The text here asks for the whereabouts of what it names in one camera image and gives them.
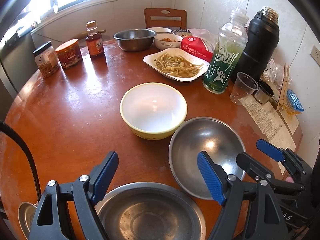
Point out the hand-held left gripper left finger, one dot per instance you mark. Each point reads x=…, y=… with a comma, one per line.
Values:
x=105, y=177

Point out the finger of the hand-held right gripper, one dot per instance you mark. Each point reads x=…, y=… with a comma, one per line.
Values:
x=271, y=151
x=252, y=166

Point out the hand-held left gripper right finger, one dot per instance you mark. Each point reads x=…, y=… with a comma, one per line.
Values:
x=210, y=180

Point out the large round steel bowl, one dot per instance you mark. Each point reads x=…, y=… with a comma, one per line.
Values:
x=200, y=145

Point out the wide-rimmed steel basin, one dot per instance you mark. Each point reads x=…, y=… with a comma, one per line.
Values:
x=150, y=217

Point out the yellow bowl with white inside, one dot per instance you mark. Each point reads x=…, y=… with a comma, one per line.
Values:
x=152, y=110

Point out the shallow steel dish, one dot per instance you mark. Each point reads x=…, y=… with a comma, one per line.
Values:
x=25, y=217

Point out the person's right hand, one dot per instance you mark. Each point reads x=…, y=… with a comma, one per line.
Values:
x=289, y=179

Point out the beige paper sheet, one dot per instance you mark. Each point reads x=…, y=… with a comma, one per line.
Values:
x=291, y=122

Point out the blue ribbed plastic item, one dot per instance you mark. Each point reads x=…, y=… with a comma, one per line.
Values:
x=295, y=102

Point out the steel thermos cap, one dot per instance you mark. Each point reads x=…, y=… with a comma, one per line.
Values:
x=262, y=95

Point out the clear plastic cup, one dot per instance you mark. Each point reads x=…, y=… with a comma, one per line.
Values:
x=241, y=92

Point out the clear bag of nuts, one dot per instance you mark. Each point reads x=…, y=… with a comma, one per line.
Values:
x=271, y=72

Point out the green label plastic bottle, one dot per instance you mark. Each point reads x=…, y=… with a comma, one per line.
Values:
x=220, y=65

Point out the black thermos flask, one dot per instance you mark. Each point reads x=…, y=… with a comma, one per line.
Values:
x=257, y=45

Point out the cooked vegetable strips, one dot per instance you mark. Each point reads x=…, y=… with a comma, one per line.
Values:
x=175, y=65

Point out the red tissue packet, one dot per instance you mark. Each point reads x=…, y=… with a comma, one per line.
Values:
x=197, y=48

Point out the white square plate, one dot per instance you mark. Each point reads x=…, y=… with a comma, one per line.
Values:
x=152, y=60

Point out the red jar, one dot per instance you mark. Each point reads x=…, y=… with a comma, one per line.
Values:
x=70, y=55

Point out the black-lidded glass jar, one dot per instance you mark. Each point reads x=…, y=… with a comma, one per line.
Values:
x=47, y=62

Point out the brown sauce bottle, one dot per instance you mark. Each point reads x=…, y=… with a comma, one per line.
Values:
x=95, y=45

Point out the white plastic bag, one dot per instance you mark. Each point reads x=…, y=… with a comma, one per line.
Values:
x=203, y=33

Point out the deep steel bowl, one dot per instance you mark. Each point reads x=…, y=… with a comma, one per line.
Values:
x=135, y=42

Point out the white printed bowl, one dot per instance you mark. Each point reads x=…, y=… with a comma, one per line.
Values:
x=167, y=45

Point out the small bowl with dark food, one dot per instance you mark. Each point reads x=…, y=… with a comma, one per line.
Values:
x=182, y=33

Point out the steel refrigerator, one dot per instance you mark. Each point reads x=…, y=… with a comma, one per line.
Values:
x=10, y=62

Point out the plain white bowl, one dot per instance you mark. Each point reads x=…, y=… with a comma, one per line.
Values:
x=160, y=30

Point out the wooden chair with carved back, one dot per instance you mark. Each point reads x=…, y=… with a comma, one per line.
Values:
x=155, y=13

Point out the white wall outlet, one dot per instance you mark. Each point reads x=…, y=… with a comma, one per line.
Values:
x=316, y=55

